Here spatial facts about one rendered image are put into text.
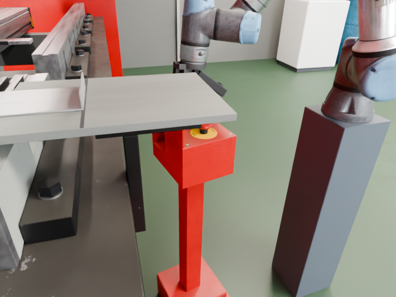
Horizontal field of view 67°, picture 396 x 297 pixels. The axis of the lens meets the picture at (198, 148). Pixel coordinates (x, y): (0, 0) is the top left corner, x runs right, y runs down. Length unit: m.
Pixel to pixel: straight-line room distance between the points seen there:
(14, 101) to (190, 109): 0.21
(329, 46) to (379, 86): 4.01
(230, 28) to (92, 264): 0.61
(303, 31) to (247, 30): 3.76
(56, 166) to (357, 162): 0.88
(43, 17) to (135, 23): 2.08
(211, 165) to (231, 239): 0.84
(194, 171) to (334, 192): 0.51
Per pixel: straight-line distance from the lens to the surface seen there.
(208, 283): 1.26
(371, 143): 1.07
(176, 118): 0.34
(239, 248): 1.55
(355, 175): 1.11
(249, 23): 0.78
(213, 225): 1.65
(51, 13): 2.57
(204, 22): 0.78
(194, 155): 0.75
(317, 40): 4.68
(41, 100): 0.42
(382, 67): 0.82
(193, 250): 1.09
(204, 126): 0.77
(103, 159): 0.52
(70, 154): 0.48
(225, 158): 0.81
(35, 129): 0.34
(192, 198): 0.93
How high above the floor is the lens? 1.14
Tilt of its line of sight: 29 degrees down
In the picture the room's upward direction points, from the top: 1 degrees clockwise
